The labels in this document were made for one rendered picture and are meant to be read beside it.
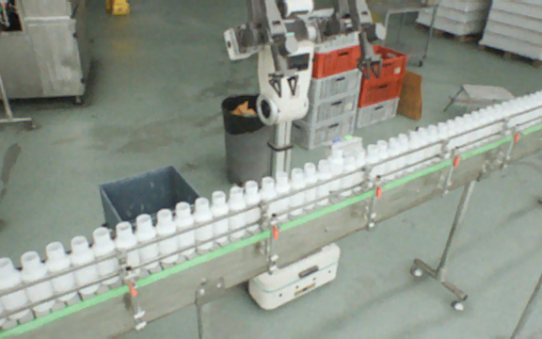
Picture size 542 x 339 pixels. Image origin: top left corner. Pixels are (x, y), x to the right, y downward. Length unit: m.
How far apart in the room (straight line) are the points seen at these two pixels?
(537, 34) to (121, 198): 6.72
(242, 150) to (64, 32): 2.30
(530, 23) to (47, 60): 6.40
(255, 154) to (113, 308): 2.10
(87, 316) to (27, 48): 3.82
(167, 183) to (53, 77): 3.16
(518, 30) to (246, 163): 5.48
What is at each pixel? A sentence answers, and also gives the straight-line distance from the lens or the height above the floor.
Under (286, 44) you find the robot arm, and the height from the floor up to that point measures 1.48.
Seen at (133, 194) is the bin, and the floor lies 0.86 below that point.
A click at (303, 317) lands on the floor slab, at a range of 2.58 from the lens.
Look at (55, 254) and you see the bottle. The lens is 1.26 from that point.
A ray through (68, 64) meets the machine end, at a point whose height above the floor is 0.44.
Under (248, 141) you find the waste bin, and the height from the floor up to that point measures 0.44.
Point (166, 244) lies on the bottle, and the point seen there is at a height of 1.08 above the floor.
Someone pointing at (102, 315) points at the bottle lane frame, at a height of 0.93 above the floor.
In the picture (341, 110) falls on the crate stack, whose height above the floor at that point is 0.30.
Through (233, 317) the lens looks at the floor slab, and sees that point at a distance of 2.55.
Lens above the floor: 1.94
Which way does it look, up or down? 31 degrees down
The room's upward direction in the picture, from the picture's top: 3 degrees clockwise
